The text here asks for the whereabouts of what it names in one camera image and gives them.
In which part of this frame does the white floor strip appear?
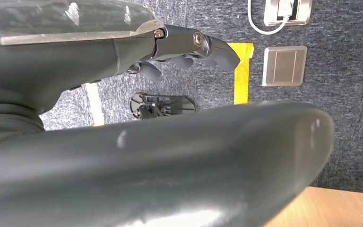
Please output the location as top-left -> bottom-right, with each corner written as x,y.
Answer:
85,82 -> 105,127

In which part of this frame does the yellow floor tape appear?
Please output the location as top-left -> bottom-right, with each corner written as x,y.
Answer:
227,42 -> 254,105

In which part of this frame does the closed steel floor socket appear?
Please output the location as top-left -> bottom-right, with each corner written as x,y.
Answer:
261,45 -> 308,87

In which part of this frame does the steel floor socket with plug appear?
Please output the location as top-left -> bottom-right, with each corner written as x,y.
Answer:
263,0 -> 313,26

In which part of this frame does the white cable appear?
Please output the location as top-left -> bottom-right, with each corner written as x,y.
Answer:
247,0 -> 292,35

